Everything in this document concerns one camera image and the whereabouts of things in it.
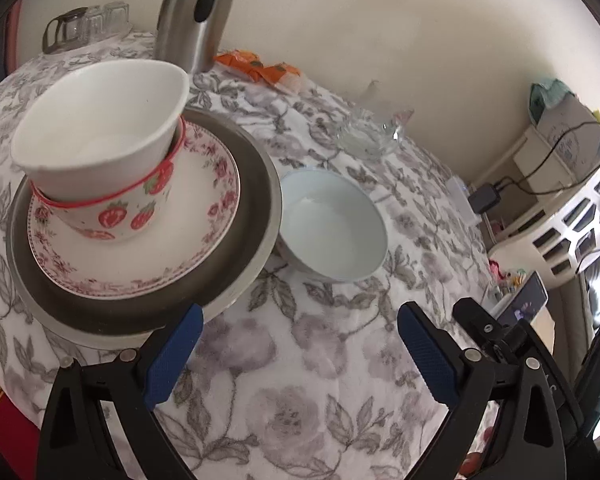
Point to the orange snack packet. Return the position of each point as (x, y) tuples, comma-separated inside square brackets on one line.
[(277, 76), (237, 59)]

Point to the grey printed box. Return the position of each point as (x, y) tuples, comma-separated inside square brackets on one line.
[(570, 135)]

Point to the pink-edged dark board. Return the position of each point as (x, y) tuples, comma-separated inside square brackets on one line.
[(11, 40)]

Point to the strawberry print bowl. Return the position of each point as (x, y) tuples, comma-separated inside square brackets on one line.
[(130, 215)]

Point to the stainless steel plate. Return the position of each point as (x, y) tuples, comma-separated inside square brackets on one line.
[(252, 220)]

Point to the pink floral round plate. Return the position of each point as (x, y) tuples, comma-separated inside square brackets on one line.
[(200, 230)]

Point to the white power strip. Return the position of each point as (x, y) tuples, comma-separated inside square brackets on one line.
[(460, 200)]

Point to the black charger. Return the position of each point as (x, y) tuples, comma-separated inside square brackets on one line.
[(485, 199)]

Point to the small white bowl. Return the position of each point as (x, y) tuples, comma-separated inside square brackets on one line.
[(100, 125)]

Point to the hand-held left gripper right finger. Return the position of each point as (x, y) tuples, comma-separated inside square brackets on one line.
[(427, 360)]

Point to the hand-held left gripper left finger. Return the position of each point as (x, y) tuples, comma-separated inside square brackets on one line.
[(172, 356)]

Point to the clear glass mug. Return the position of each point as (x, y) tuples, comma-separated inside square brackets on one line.
[(370, 135)]

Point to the small colourful trinket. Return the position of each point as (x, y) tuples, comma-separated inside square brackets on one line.
[(507, 275)]

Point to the stainless steel thermos jug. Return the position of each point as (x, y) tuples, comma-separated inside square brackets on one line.
[(185, 20)]

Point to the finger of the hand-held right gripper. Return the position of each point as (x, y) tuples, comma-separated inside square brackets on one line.
[(485, 322)]

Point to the small clear glass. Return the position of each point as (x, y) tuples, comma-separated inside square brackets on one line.
[(116, 15), (94, 22)]

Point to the teal cloth bag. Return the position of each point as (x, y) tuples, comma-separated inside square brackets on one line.
[(547, 102)]

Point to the smartphone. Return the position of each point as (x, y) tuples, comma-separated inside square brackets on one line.
[(525, 300)]

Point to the red printed cloth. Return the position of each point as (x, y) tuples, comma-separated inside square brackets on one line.
[(5, 410)]

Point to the light blue bowl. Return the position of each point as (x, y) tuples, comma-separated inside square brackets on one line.
[(335, 230)]

